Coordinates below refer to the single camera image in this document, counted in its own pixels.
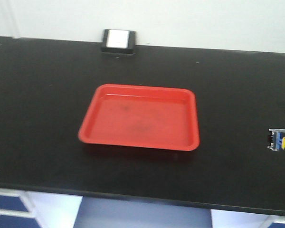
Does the yellow mushroom push button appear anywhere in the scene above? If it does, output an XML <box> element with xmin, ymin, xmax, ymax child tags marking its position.
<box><xmin>267</xmin><ymin>128</ymin><xmax>285</xmax><ymax>152</ymax></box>

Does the red plastic tray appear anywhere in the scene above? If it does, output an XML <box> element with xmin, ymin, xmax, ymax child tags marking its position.
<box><xmin>78</xmin><ymin>84</ymin><xmax>200</xmax><ymax>152</ymax></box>

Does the black desktop power socket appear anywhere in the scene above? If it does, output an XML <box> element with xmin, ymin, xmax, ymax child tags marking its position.
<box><xmin>100</xmin><ymin>29</ymin><xmax>136</xmax><ymax>55</ymax></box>

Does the blue cabinet under counter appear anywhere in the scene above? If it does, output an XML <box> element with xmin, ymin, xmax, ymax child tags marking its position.
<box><xmin>0</xmin><ymin>189</ymin><xmax>285</xmax><ymax>228</ymax></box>

